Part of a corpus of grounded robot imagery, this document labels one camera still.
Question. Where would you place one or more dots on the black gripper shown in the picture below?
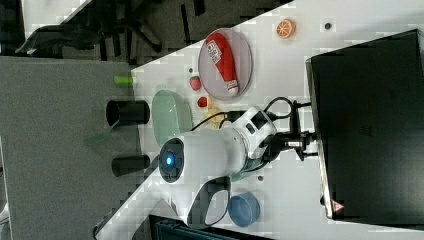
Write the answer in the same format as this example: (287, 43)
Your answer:
(290, 141)

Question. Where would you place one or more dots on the black toaster oven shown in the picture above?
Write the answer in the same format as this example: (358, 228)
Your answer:
(367, 107)

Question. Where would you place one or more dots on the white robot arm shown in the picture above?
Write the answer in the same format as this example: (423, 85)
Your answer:
(195, 166)

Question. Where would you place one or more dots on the green metal mug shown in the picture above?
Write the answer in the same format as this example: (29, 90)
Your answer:
(242, 175)

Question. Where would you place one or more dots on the blue cup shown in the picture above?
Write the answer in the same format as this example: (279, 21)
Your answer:
(244, 209)

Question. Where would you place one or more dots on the peeled toy banana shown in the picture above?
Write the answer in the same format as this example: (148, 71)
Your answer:
(213, 113)

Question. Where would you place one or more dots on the small toy strawberry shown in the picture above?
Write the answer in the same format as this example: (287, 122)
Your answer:
(202, 102)

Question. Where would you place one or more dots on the orange slice toy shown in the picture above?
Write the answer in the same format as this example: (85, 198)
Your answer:
(286, 28)

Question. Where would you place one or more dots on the large toy strawberry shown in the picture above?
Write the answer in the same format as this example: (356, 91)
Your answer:
(195, 83)

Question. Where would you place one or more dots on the green perforated colander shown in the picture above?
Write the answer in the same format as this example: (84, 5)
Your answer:
(171, 115)

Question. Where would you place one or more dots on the red ketchup bottle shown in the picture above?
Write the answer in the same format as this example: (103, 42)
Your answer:
(220, 52)

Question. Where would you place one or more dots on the small black cup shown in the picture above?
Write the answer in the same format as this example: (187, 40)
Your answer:
(129, 164)

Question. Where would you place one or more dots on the large black pot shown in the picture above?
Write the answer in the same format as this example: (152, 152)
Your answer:
(127, 113)

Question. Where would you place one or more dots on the green marker cap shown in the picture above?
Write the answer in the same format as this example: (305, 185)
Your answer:
(124, 80)

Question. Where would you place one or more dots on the green slotted spatula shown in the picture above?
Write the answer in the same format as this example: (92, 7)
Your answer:
(99, 138)

